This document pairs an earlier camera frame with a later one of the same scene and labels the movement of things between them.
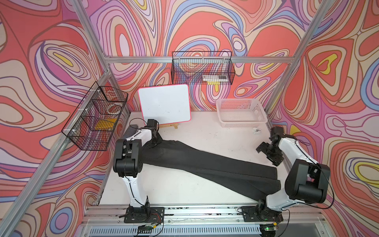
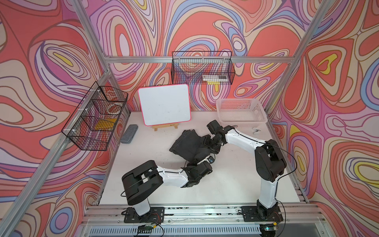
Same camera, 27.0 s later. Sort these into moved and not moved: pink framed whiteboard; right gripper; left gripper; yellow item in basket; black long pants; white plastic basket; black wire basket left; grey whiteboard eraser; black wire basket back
Moved: left gripper; black long pants; right gripper
Not moved: yellow item in basket; black wire basket left; pink framed whiteboard; grey whiteboard eraser; white plastic basket; black wire basket back
